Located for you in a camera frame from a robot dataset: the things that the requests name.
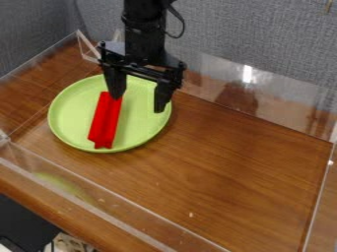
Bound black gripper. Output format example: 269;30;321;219
98;41;188;113

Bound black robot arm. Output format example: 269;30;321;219
99;0;188;113

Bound red star-profile carrot bar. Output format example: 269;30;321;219
89;92;124;149

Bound light green round plate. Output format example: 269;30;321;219
47;74;173;154

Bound black object under table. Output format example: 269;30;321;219
0;194;61;252

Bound clear acrylic corner bracket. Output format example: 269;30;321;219
75;29;126;65

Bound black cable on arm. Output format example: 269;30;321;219
165;3;188;39

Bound clear acrylic enclosure walls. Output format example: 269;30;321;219
0;35;337;252

